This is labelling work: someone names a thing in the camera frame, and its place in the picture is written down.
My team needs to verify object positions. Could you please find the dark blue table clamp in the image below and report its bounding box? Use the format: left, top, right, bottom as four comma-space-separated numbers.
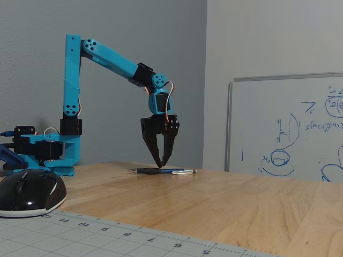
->
0, 143, 29, 172

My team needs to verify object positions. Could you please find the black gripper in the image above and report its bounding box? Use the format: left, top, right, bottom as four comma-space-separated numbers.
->
140, 114, 181, 169

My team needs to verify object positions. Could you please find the white red wrist servo cable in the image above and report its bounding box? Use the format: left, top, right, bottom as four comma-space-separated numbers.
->
162, 80, 176, 127

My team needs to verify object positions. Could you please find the blue and black ballpoint pen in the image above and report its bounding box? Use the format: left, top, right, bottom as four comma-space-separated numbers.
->
128, 167, 198, 176

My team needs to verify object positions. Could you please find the black computer mouse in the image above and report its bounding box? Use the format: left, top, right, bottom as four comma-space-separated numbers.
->
0, 168, 68, 218

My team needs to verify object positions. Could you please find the grey cutting mat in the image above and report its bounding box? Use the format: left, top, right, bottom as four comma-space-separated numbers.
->
0, 210, 282, 257

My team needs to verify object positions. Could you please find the whiteboard with blue drawings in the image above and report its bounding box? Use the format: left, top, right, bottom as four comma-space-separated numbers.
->
224, 71, 343, 184

